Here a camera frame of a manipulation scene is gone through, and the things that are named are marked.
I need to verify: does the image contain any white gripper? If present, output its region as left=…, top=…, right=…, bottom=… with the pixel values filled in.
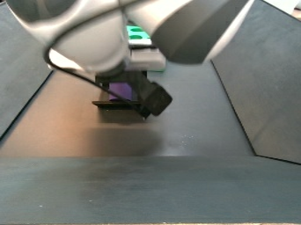
left=127, top=39, right=166, bottom=71

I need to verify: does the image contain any purple cylinder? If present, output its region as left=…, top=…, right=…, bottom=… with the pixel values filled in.
left=110, top=83, right=134, bottom=101

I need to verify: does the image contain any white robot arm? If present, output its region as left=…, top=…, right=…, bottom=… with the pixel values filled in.
left=6, top=0, right=254, bottom=72

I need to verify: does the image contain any black cradle stand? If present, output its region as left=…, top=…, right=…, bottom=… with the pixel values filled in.
left=93, top=70, right=141, bottom=110

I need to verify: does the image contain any green shape sorter block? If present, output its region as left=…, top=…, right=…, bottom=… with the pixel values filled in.
left=127, top=25, right=151, bottom=40

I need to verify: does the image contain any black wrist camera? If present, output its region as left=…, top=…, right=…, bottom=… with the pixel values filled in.
left=127, top=71, right=173, bottom=119

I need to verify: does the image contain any black cable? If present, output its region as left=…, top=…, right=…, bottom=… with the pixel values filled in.
left=43, top=47, right=147, bottom=113

